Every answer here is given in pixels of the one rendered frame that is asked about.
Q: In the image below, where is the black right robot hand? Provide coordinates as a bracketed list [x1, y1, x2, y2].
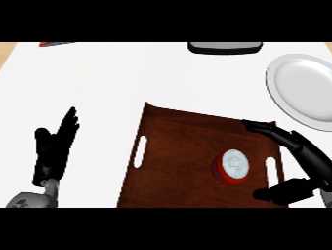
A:
[241, 119, 332, 207]

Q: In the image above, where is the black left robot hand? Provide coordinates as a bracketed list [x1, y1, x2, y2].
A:
[33, 105, 82, 188]

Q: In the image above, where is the red can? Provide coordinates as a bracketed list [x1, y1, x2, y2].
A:
[212, 148, 251, 186]

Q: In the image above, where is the white plate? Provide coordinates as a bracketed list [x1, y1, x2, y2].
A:
[265, 53, 332, 133]

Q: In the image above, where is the brown wooden tray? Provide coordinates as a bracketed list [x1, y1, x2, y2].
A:
[116, 102, 291, 209]

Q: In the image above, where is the red flat object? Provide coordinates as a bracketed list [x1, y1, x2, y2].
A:
[38, 42, 78, 48]

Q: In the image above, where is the dark grey appliance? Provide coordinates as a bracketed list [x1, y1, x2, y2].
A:
[187, 42, 266, 56]

